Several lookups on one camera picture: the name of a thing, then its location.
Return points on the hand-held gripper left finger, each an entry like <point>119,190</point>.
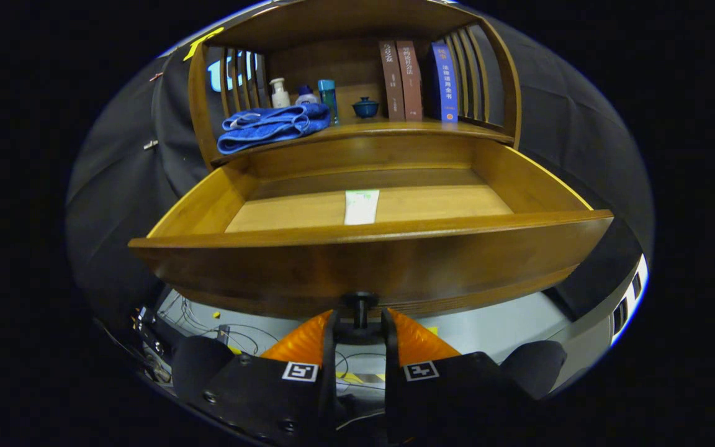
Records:
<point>270,391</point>

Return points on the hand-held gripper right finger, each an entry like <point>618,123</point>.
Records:
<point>444,397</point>

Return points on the wooden drawer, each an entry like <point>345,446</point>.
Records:
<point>395,267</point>

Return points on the white tube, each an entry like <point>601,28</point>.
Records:
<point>362,208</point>

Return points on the wooden cabinet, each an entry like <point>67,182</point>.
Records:
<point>332,62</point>

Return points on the white slotted panel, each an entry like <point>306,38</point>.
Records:
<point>630,298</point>

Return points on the black backdrop cloth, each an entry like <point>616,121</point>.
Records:
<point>121,186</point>

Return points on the folded blue towel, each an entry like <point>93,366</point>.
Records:
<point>270,127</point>

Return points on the silver clip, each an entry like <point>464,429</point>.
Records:
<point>149,144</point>

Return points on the white pump bottle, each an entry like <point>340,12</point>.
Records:
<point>280,96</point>

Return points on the white bottle blue cap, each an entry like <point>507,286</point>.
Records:
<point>306,97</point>

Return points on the blue lidded teacup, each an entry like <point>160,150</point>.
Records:
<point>365,108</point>

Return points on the clear blue bottle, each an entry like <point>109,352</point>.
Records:
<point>328,96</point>

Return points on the blue book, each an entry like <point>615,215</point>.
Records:
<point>444,81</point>

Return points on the reddish brown book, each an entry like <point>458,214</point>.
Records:
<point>410,81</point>

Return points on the dark brown book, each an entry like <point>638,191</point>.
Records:
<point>391,81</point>

